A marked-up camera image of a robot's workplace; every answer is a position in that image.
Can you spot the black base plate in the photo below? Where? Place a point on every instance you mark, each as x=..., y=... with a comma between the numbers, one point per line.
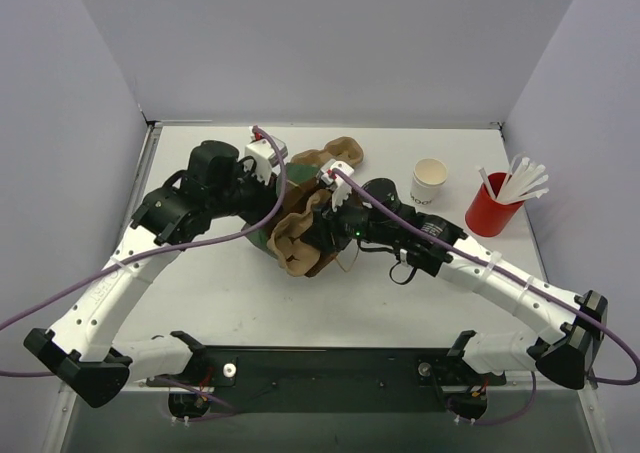
x=226, y=380

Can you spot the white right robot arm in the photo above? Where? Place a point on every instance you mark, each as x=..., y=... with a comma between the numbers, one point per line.
x=563, y=328

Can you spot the green paper bag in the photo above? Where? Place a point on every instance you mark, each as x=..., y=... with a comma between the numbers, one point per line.
x=302, y=179

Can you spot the brown cardboard cup carrier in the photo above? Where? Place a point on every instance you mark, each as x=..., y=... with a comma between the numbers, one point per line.
x=285, y=242
x=345, y=149

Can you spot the red cup with straws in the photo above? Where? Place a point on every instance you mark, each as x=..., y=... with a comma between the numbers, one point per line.
x=502, y=194

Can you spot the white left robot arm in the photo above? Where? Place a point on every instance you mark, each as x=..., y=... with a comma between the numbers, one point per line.
x=79, y=348

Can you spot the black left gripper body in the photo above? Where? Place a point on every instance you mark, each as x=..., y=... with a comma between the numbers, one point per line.
x=263, y=193

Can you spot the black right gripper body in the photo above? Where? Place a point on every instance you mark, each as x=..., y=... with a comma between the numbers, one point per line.
x=326, y=226

